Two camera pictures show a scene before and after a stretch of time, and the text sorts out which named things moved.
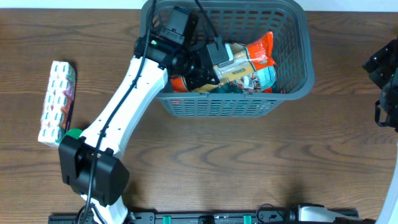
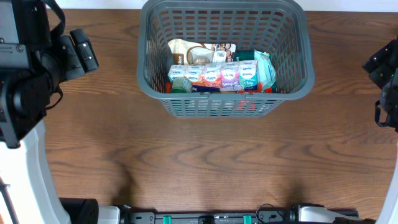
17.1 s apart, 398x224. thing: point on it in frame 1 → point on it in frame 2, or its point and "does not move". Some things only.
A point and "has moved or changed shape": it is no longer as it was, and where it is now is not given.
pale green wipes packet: x=267 y=77 does not move
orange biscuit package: x=256 y=55 → x=263 y=89
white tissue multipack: x=58 y=104 → x=237 y=76
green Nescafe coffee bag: x=227 y=88 → x=249 y=55
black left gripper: x=202 y=76 → x=70 y=67
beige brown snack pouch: x=251 y=83 has moved or changed shape
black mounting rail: x=266 y=216 does not move
